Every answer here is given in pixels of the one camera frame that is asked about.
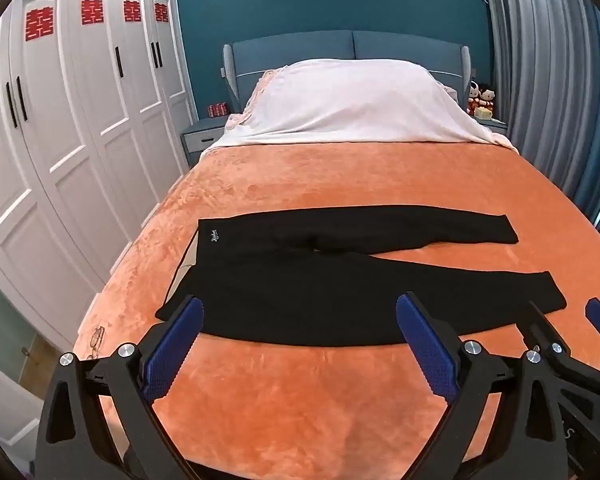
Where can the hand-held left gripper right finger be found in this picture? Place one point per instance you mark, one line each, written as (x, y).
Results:
(425, 345)

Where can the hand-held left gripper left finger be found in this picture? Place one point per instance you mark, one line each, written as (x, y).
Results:
(175, 355)

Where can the black pants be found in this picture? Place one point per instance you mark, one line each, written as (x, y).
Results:
(280, 290)

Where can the eyeglasses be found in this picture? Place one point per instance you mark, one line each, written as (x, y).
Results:
(98, 332)

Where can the orange fleece blanket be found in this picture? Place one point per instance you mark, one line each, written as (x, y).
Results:
(330, 175)

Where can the blue nightstand with drawer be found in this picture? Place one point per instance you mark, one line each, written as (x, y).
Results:
(200, 136)

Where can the yellow box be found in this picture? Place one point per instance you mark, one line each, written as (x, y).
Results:
(483, 113)

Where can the red and white doll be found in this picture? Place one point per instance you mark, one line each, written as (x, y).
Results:
(474, 97)
(487, 97)

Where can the red drink can pack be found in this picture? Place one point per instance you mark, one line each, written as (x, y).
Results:
(217, 111)

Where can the white wardrobe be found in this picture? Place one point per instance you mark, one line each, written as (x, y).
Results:
(80, 125)

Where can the white blanket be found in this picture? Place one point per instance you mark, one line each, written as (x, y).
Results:
(355, 100)

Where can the pink fleece cloth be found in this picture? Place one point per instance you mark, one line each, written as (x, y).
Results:
(252, 100)

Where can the grey curtain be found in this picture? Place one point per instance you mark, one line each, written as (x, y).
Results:
(545, 60)

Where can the blue padded headboard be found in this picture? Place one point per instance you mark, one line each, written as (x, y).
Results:
(300, 45)

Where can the red paper sticker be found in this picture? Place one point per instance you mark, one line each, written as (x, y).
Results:
(92, 11)
(132, 11)
(39, 25)
(161, 12)

